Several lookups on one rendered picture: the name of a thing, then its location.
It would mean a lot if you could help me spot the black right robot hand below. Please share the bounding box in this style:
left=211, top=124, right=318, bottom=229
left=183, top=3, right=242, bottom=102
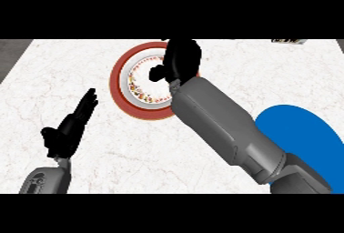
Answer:
left=147, top=38, right=202, bottom=85

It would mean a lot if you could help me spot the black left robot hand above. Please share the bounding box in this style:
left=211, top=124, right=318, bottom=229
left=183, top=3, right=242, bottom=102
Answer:
left=39, top=87, right=98, bottom=159

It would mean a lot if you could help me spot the white patterned plate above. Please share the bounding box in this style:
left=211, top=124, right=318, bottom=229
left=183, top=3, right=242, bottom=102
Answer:
left=119, top=48, right=175, bottom=111

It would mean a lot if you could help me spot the blue round plate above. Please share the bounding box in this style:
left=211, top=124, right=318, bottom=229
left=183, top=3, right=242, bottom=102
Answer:
left=253, top=104, right=344, bottom=195

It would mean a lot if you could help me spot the red round placemat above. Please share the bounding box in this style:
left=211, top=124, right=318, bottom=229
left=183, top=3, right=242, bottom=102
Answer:
left=109, top=41, right=202, bottom=121

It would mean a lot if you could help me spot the pale patterned object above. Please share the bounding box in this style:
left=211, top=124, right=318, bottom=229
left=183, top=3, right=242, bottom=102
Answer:
left=270, top=38, right=307, bottom=46

